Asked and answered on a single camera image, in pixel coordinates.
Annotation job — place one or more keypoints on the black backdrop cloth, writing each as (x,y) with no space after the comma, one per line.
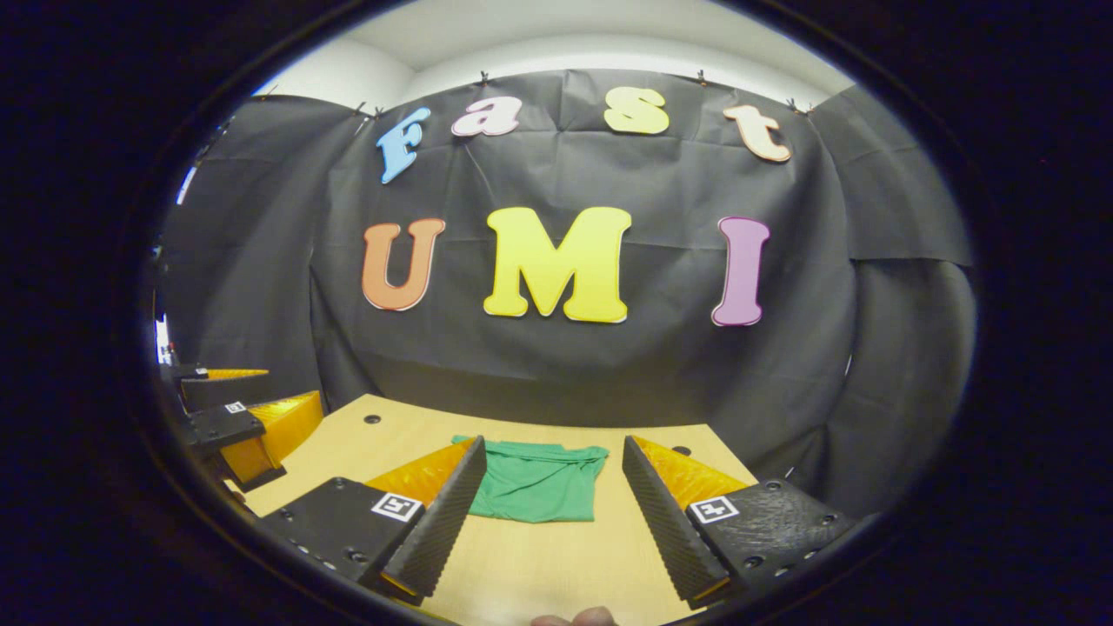
(678,191)

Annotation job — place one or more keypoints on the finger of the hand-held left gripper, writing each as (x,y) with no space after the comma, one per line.
(222,426)
(209,391)

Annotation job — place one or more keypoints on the green T-shirt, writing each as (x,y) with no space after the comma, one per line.
(539,487)

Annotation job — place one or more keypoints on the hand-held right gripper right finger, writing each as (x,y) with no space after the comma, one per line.
(669,530)

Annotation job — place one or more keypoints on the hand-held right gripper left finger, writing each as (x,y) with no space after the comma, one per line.
(439,530)

